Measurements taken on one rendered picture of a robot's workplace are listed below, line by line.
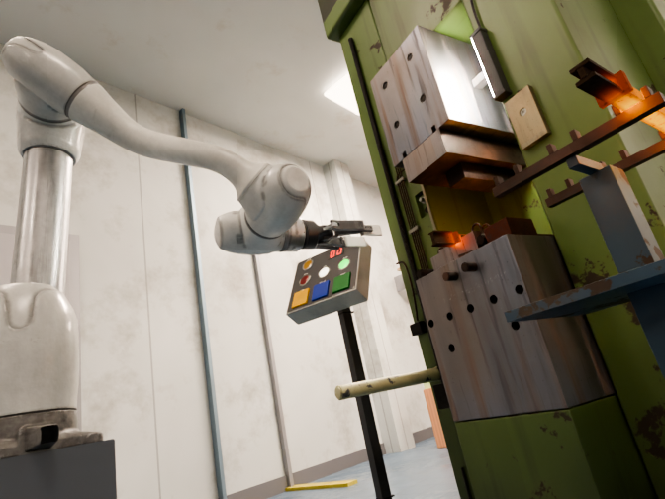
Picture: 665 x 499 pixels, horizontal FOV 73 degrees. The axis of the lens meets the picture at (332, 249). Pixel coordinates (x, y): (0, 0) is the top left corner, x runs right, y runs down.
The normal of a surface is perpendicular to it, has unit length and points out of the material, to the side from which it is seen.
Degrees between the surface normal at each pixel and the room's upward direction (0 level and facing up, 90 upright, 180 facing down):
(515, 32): 90
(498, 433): 90
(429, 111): 90
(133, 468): 90
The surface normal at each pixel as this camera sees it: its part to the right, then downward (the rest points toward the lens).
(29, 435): -0.56, -0.17
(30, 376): 0.64, -0.34
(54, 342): 0.86, -0.37
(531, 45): -0.85, 0.00
